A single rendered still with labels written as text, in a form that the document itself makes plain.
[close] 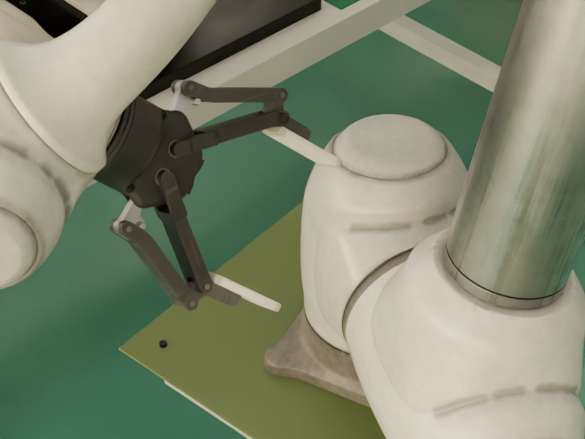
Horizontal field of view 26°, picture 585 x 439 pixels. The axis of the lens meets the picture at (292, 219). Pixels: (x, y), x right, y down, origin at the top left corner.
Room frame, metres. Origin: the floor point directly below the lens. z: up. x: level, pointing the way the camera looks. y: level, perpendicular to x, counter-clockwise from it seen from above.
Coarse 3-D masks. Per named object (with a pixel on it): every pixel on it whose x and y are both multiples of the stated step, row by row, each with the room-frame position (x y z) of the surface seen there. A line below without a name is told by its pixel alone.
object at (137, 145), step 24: (120, 120) 0.78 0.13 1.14; (144, 120) 0.78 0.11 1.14; (168, 120) 0.81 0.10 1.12; (120, 144) 0.76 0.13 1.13; (144, 144) 0.77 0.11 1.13; (168, 144) 0.80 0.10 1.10; (120, 168) 0.76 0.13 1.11; (144, 168) 0.76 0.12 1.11; (168, 168) 0.79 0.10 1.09; (192, 168) 0.80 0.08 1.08; (144, 192) 0.77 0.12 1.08
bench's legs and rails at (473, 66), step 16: (400, 32) 2.38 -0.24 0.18; (416, 32) 2.35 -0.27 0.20; (432, 32) 2.35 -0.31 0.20; (416, 48) 2.34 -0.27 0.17; (432, 48) 2.31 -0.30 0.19; (448, 48) 2.29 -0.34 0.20; (464, 48) 2.29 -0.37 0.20; (448, 64) 2.28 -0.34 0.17; (464, 64) 2.25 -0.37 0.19; (480, 64) 2.23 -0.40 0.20; (496, 64) 2.23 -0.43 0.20; (480, 80) 2.21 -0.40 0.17; (496, 80) 2.18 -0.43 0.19
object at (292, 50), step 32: (384, 0) 1.60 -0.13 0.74; (416, 0) 1.65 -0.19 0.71; (288, 32) 1.51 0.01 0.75; (320, 32) 1.51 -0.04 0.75; (352, 32) 1.56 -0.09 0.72; (224, 64) 1.43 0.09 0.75; (256, 64) 1.43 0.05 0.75; (288, 64) 1.47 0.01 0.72; (160, 96) 1.36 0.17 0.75; (192, 128) 1.35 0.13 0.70
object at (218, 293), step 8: (192, 280) 0.76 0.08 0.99; (192, 288) 0.75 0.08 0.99; (216, 288) 0.76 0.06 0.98; (224, 288) 0.76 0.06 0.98; (200, 296) 0.75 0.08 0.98; (216, 296) 0.75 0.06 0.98; (224, 296) 0.76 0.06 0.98; (232, 296) 0.76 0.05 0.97; (240, 296) 0.76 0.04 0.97; (176, 304) 0.75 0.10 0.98; (232, 304) 0.76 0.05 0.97
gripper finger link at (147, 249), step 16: (112, 224) 0.76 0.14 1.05; (128, 224) 0.75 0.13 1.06; (128, 240) 0.76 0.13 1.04; (144, 240) 0.75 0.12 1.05; (144, 256) 0.75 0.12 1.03; (160, 256) 0.75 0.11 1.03; (160, 272) 0.74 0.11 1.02; (176, 272) 0.75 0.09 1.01; (176, 288) 0.74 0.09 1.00; (192, 304) 0.74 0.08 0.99
